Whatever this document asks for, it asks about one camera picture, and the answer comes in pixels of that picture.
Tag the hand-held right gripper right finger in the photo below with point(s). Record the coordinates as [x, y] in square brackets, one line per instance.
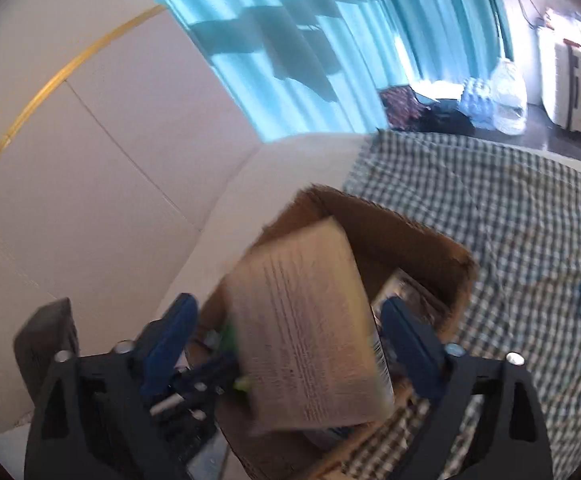
[410, 355]

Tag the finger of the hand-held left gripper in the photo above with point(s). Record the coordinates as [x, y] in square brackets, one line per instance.
[210, 366]

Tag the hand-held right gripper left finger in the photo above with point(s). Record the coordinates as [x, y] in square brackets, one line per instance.
[165, 350]

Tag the yellow brown medicine box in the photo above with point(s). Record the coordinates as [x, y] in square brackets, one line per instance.
[305, 330]

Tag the brown cardboard box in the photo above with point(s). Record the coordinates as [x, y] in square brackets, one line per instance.
[400, 240]

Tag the green white checked cloth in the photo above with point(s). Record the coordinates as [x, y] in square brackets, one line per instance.
[520, 210]

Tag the dark patterned bag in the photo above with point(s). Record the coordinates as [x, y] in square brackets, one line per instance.
[400, 107]

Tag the pack of water bottles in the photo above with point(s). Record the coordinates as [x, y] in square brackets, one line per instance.
[476, 102]

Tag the clear plastic bag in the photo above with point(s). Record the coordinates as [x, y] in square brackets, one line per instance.
[509, 95]

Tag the white suitcase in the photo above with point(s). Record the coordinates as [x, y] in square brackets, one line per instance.
[562, 85]

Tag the teal curtain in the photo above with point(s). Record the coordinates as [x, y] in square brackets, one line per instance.
[445, 10]
[280, 35]

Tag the plastic bag with red print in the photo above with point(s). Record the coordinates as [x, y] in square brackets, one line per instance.
[565, 25]

